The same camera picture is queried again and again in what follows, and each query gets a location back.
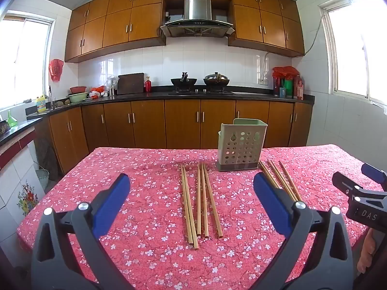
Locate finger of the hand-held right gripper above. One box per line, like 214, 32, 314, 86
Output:
361, 163, 387, 189
332, 172, 365, 201

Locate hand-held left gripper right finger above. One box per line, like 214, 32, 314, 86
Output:
251, 173, 354, 290

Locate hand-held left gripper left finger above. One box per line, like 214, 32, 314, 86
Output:
30, 174, 136, 290

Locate green perforated chopstick holder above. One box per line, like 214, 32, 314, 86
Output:
216, 118, 268, 172

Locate person's right hand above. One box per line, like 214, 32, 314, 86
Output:
357, 229, 377, 275

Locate red floral tablecloth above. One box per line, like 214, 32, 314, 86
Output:
16, 144, 387, 290

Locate white waste basket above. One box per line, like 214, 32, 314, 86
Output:
35, 169, 50, 191

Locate wooden base cabinets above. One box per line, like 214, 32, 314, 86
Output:
27, 100, 313, 174

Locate red sauce bottle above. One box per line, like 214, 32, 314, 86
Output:
293, 75, 304, 101

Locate green basin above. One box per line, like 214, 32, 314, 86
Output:
67, 92, 89, 104

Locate red and white bag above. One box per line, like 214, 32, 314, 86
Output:
89, 86, 107, 99

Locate black kitchen countertop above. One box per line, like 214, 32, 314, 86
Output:
27, 86, 315, 121

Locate dark wooden cutting board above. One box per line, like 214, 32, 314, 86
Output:
117, 73, 145, 95

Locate dark side counter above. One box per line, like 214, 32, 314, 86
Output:
0, 117, 43, 147

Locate crumpled red plastic bag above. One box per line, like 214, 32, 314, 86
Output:
272, 65, 300, 80

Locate gas stove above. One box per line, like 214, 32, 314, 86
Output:
168, 88, 235, 96

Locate black wok with lid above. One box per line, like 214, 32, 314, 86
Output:
203, 72, 230, 87

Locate hanging red plastic bag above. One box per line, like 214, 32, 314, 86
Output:
49, 59, 65, 82

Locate steel range hood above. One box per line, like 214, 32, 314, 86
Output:
160, 0, 236, 38

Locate window with white frame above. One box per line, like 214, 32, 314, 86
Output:
318, 0, 387, 111
0, 10, 57, 113

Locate grey socket cable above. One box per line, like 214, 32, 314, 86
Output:
261, 51, 273, 80

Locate grey window cable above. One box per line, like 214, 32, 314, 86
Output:
304, 8, 326, 56

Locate wooden wall cabinets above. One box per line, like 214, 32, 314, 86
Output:
64, 0, 305, 63

